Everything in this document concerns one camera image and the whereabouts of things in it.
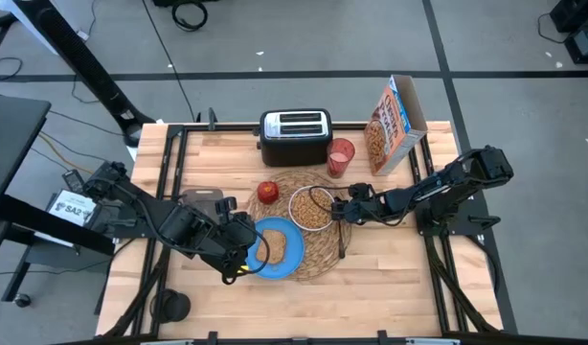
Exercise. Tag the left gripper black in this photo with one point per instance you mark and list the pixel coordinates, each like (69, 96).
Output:
(227, 239)

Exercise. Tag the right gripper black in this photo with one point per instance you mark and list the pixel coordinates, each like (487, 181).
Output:
(368, 208)

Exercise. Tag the cereal loops heap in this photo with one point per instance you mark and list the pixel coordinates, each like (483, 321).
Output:
(310, 209)

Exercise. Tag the dark metal spoon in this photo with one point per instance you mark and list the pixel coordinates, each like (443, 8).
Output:
(342, 242)

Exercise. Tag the brown toast slice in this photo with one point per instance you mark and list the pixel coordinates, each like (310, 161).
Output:
(271, 246)

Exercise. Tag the white round bowl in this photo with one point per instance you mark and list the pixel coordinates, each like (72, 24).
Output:
(290, 211)

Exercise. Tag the red translucent plastic cup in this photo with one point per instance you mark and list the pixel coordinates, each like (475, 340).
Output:
(340, 160)

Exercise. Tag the blue round plate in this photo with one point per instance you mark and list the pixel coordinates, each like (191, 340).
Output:
(294, 259)

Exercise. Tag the red apple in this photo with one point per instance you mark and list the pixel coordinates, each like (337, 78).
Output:
(267, 192)

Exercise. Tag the Cheerios Protein cereal box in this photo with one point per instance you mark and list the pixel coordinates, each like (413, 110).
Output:
(394, 139)

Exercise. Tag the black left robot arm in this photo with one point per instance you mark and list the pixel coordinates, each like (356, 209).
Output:
(107, 182)

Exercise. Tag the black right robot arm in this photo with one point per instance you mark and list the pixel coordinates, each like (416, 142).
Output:
(490, 165)

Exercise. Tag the round woven straw placemat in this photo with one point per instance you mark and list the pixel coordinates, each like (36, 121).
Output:
(323, 254)

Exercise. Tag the black cylindrical container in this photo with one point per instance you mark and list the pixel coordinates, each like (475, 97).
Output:
(172, 306)

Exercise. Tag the black two-slot toaster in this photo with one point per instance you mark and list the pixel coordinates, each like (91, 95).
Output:
(296, 151)

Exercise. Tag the grey translucent plastic bin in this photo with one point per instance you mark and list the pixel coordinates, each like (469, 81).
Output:
(200, 199)

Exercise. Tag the white SA2 label card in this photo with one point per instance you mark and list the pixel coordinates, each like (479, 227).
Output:
(74, 208)

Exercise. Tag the black power adapter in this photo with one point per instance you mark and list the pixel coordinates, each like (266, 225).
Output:
(74, 181)

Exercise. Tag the black caster wheel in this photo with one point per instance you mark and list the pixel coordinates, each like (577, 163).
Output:
(22, 300)

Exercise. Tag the black slanted stand column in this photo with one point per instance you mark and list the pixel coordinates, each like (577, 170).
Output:
(83, 62)

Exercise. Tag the black side desk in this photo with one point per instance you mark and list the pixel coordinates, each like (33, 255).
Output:
(11, 139)

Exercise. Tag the black equipment case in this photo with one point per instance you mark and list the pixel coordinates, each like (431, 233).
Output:
(581, 33)

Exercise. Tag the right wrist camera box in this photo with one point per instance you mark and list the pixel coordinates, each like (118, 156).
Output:
(360, 190)

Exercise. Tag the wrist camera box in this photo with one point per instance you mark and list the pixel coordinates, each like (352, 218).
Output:
(227, 206)
(360, 190)

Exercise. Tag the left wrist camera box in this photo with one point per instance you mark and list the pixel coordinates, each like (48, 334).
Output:
(227, 206)

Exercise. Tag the black metal table frame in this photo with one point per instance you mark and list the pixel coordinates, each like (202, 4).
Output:
(227, 127)

